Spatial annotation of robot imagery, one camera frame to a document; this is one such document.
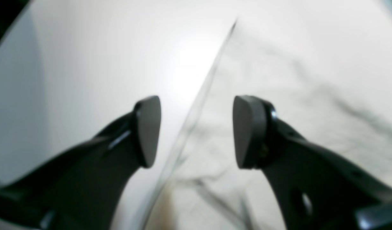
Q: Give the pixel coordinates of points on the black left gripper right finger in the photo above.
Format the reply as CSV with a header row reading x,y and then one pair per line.
x,y
315,188

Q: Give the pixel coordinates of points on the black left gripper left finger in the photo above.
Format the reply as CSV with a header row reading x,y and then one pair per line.
x,y
80,189

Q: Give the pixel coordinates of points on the grey t-shirt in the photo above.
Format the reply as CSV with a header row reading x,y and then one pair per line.
x,y
201,186

